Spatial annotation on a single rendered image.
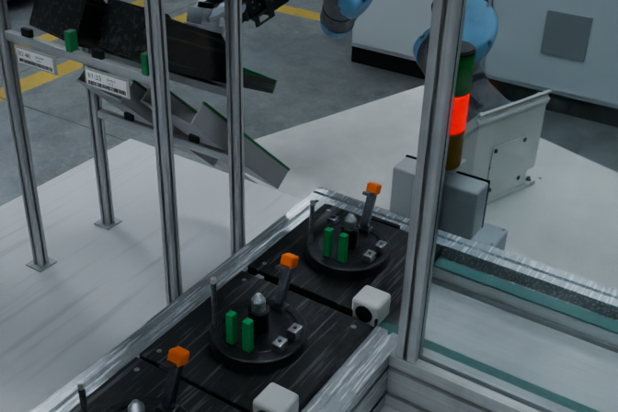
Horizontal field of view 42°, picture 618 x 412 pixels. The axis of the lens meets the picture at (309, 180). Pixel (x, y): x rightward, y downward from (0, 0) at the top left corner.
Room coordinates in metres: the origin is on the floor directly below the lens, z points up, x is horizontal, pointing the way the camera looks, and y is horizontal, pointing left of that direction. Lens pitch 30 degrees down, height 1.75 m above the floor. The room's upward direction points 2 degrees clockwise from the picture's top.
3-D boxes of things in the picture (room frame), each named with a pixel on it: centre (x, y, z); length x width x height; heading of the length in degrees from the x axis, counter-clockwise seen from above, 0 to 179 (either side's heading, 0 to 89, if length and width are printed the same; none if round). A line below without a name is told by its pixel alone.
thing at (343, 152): (1.55, -0.33, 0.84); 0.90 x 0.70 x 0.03; 39
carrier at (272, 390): (0.90, 0.07, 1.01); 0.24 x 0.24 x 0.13; 58
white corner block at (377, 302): (0.98, -0.10, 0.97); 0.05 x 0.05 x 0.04; 58
